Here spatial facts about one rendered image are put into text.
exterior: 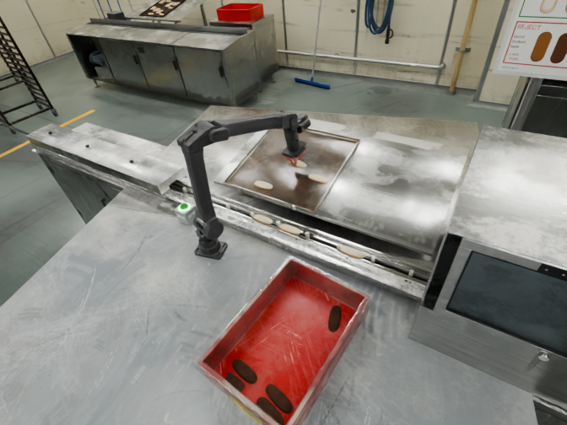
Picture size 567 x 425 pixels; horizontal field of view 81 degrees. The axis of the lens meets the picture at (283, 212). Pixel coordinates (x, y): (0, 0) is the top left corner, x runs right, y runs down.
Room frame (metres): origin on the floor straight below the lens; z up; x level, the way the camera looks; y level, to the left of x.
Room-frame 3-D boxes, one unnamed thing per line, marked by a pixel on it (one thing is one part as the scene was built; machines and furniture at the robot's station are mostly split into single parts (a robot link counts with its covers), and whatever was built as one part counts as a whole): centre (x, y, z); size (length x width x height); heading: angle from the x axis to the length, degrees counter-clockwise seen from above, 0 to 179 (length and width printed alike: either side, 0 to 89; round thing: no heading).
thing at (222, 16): (4.95, 0.25, 0.94); 0.51 x 0.36 x 0.13; 58
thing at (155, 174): (1.76, 1.05, 0.89); 1.25 x 0.18 x 0.09; 54
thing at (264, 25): (4.95, 0.25, 0.44); 0.70 x 0.55 x 0.87; 54
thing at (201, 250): (0.95, 0.32, 0.86); 0.12 x 0.09 x 0.08; 68
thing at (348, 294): (0.51, 0.03, 0.88); 0.49 x 0.34 x 0.10; 140
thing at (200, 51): (5.20, 1.30, 0.51); 3.00 x 1.26 x 1.03; 54
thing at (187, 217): (1.17, 0.44, 0.84); 0.08 x 0.08 x 0.11; 54
